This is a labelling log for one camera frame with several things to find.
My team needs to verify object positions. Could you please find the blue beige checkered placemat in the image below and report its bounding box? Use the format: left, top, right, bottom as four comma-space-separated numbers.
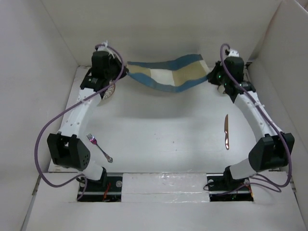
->
127, 54, 210, 93

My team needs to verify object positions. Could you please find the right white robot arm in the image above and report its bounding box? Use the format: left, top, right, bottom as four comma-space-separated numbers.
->
208, 56, 295, 190

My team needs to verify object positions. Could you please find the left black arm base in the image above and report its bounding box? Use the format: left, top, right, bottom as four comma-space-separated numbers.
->
77, 173, 123, 203

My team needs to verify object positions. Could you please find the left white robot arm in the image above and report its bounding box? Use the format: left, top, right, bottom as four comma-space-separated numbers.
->
47, 47, 127, 191

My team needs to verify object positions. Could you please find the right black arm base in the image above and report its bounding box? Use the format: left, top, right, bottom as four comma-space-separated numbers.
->
203, 174, 254, 202

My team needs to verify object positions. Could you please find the patterned ceramic plate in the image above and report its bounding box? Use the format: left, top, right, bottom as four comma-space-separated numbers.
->
101, 81, 116, 101

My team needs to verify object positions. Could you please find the copper knife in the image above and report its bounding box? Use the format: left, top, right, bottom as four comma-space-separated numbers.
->
224, 114, 230, 150

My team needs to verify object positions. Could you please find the iridescent metal fork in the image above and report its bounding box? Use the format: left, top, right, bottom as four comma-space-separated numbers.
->
87, 133, 113, 163

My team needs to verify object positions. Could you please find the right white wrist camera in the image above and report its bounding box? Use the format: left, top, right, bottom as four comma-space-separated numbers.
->
225, 49, 239, 57

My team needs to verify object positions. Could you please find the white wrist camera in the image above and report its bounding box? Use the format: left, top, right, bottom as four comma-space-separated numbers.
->
225, 49, 239, 57
95, 41, 112, 53

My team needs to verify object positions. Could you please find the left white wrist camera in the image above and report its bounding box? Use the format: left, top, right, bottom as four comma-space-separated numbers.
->
95, 41, 112, 53

